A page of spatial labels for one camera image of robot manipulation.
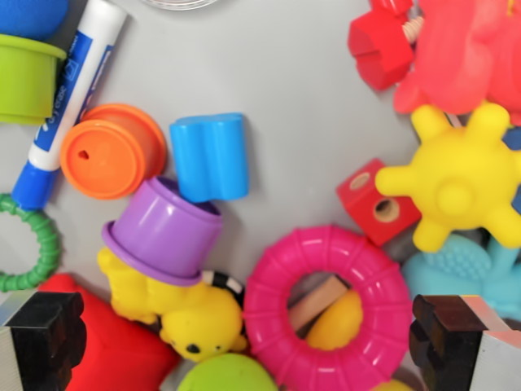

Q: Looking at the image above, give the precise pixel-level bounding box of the red rubber hippo toy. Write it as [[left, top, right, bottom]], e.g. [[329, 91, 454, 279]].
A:
[[392, 0, 521, 117]]

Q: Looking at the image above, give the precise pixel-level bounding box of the pink plastic ring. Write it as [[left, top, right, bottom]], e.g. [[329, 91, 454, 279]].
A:
[[243, 226, 413, 391]]

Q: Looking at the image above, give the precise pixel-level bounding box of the red wooden cube with hole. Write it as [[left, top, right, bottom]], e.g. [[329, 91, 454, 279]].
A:
[[335, 157, 422, 248]]

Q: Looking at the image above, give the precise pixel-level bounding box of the blue Expo marker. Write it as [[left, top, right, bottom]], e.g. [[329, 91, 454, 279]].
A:
[[11, 0, 129, 211]]

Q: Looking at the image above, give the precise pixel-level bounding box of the large green ball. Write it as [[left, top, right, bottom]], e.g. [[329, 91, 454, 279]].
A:
[[177, 353, 279, 391]]

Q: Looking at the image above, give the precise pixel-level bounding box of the yellow knobbed rubber toy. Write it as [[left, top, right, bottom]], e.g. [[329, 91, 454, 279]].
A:
[[374, 101, 521, 253]]

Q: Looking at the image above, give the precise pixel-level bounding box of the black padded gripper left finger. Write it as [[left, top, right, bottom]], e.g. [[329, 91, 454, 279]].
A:
[[0, 290, 88, 391]]

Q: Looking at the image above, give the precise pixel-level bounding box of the yellow rubber animal toy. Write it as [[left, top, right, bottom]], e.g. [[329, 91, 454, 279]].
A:
[[96, 246, 248, 362]]

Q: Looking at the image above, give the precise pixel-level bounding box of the green stacking cup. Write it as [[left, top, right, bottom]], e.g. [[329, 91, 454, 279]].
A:
[[0, 33, 68, 125]]

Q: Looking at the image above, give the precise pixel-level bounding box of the black padded gripper right finger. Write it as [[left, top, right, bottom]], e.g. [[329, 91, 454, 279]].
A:
[[408, 293, 521, 391]]

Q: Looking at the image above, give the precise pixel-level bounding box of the plain wooden piece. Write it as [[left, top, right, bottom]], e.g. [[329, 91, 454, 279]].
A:
[[287, 275, 351, 333]]

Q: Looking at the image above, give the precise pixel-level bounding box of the blue plastic heart block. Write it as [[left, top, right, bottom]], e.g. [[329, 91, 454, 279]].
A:
[[169, 112, 250, 204]]

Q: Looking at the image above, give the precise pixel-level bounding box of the black white striped piece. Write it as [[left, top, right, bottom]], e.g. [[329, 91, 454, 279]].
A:
[[202, 269, 245, 305]]

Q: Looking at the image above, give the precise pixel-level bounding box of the light blue silicone teether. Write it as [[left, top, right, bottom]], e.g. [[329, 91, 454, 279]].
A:
[[401, 235, 521, 314]]

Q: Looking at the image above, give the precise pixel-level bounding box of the clear plastic ring rattle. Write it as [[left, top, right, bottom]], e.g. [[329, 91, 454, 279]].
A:
[[140, 0, 219, 11]]

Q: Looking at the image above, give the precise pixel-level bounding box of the orange stacking cup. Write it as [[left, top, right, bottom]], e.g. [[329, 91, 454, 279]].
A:
[[59, 103, 168, 200]]

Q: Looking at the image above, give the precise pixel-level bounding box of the yellow plastic banana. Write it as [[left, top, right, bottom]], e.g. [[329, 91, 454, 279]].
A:
[[304, 291, 416, 391]]

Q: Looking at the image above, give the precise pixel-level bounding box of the red soft block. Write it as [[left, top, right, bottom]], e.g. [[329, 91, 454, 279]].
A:
[[38, 273, 180, 391]]

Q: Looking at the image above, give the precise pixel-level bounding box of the purple stacking cup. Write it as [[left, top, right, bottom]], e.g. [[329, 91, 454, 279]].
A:
[[101, 177, 224, 288]]

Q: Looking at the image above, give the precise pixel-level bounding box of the green beaded ring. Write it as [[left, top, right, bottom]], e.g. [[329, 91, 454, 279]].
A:
[[0, 192, 61, 292]]

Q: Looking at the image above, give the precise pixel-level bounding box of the blue foam ball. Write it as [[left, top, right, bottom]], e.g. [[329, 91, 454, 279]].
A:
[[0, 0, 69, 42]]

